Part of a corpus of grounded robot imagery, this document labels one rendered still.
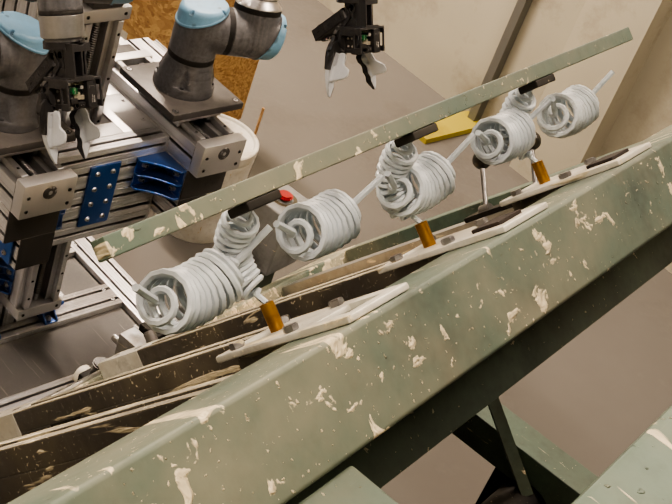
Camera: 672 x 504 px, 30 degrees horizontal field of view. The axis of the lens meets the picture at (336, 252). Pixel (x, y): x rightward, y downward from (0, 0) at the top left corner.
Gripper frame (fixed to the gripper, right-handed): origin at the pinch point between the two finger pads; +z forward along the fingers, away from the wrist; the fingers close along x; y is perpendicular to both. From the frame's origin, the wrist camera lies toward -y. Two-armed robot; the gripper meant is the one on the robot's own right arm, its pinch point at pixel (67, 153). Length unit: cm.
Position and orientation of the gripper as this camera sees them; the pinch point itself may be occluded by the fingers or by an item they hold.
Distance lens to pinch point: 226.5
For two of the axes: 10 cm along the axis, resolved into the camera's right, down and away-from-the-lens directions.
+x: 7.0, -2.2, 6.8
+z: 0.3, 9.6, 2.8
